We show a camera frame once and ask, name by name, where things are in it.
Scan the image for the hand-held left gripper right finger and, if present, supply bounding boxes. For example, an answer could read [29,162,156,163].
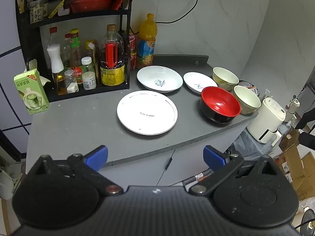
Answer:
[189,145,286,196]

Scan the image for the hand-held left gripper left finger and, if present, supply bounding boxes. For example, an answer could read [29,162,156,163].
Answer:
[27,145,124,196]

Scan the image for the red and black bowl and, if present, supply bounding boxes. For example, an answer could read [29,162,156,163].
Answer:
[200,86,241,124]

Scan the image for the large white plate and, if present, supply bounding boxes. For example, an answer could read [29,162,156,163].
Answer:
[117,90,178,136]

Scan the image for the cream bowl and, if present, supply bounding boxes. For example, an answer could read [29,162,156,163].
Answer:
[233,85,261,115]
[212,67,240,91]

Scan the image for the deep white printed plate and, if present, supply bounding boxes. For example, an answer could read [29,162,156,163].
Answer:
[136,65,184,93]

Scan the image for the clear plastic bag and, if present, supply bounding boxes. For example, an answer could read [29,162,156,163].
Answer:
[231,128,271,158]

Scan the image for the black metal rack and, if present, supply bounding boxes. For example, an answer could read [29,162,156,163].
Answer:
[15,0,132,103]

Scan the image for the white electric kettle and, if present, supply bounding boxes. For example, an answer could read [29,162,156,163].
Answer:
[246,97,286,144]

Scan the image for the small white plastic bottle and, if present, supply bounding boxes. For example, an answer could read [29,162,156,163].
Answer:
[81,57,97,90]

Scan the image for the small clear salt jar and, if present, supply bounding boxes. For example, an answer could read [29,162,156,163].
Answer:
[64,69,79,93]

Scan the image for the small white printed plate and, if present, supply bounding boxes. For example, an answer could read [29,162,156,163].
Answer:
[183,72,218,95]

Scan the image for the small dark bowl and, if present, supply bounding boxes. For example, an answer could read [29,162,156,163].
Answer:
[237,80,260,97]

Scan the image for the cardboard boxes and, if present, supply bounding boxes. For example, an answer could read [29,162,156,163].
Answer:
[273,145,315,200]

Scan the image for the green drink carton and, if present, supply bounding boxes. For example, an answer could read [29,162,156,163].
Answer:
[13,68,50,115]

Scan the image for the white handheld appliance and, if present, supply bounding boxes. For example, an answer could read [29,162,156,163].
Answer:
[285,95,301,124]

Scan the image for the large dark yellow-label bottle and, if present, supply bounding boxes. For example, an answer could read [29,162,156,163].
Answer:
[98,24,126,87]

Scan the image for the oil bottle with white dispenser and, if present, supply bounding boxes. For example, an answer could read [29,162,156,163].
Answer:
[47,44,68,96]

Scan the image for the red label bottle, yellow-green cap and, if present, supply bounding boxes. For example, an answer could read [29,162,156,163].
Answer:
[70,29,83,84]

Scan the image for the red can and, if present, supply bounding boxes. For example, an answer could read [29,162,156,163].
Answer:
[127,33,137,71]

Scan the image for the crumpled white paper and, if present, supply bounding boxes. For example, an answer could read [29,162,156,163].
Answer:
[25,59,51,87]

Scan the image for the orange juice bottle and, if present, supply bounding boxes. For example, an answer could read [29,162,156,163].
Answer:
[136,13,158,69]

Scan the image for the clear bottle with red cap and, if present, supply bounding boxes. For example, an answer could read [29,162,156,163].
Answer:
[47,27,65,53]

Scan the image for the red plastic basket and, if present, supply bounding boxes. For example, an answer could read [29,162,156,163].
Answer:
[69,0,117,13]

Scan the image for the yellow packet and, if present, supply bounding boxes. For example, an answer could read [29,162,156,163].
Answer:
[48,0,66,19]

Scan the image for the pale seasoning packet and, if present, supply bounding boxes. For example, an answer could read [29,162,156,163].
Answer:
[29,0,49,24]

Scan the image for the black power cable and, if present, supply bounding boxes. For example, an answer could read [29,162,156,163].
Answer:
[129,0,205,24]

